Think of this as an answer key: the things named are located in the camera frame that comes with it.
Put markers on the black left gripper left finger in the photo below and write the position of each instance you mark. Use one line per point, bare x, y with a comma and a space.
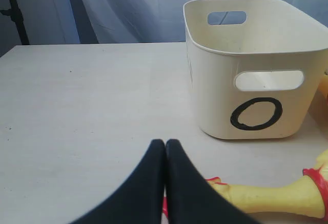
139, 199

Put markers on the cream bin marked O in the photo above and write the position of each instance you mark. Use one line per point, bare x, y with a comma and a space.
254, 65

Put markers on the long-necked yellow rubber chicken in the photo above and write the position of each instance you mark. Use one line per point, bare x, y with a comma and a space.
306, 196

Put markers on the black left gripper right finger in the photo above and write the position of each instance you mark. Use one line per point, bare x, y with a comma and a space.
190, 199

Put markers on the blue backdrop curtain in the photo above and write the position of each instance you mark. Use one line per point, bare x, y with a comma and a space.
118, 21

